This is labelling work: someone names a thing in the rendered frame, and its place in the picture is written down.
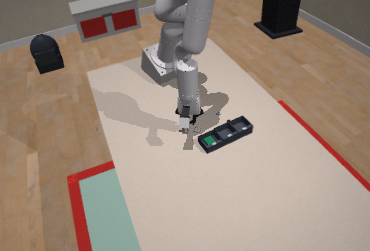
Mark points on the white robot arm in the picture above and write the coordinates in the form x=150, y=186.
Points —
x=192, y=19

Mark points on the dark grey rack of bins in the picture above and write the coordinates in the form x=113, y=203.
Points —
x=226, y=133

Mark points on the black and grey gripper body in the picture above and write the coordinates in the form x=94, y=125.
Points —
x=195, y=105

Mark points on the beige domino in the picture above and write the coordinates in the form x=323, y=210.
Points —
x=198, y=128

